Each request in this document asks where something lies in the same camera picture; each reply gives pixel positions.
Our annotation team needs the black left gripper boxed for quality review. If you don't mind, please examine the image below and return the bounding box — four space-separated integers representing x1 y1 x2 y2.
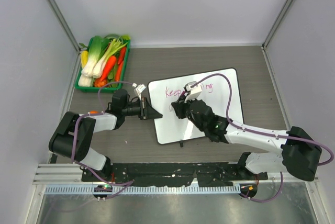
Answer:
122 97 162 120

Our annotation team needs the white whiteboard with black frame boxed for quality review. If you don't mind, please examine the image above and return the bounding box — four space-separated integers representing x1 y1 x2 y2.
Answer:
148 68 244 144

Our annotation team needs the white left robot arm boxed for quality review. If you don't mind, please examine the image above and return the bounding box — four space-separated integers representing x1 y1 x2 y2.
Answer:
49 89 163 182

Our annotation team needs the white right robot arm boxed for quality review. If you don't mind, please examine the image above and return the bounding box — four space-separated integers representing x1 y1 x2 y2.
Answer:
171 98 322 182

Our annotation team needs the orange toy fruit in tray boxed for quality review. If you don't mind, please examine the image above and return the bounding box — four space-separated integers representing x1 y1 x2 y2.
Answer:
94 79 108 88

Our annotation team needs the red toy chili pepper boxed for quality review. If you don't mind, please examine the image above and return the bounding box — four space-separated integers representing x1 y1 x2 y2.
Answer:
118 46 127 65

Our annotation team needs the orange toy carrot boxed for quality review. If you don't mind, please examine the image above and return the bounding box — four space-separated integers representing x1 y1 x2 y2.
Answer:
100 55 117 80

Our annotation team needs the white green toy leek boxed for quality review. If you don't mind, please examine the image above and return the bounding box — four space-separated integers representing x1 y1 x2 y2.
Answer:
92 39 128 79

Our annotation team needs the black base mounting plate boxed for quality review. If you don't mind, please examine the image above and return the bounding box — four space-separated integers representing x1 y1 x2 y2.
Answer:
96 162 268 187

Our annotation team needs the yellow toy corn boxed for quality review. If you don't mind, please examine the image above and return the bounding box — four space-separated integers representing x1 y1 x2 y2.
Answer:
80 50 88 69

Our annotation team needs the white green toy bok choy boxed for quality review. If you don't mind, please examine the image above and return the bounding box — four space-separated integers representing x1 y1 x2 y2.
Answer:
81 36 102 77

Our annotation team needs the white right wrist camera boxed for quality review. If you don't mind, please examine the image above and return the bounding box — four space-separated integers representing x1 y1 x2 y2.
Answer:
184 81 203 103

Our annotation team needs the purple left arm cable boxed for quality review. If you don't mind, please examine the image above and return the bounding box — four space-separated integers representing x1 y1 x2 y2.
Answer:
72 80 137 201

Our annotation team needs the white slotted cable duct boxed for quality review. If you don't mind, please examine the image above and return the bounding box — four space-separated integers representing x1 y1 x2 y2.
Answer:
44 184 241 195

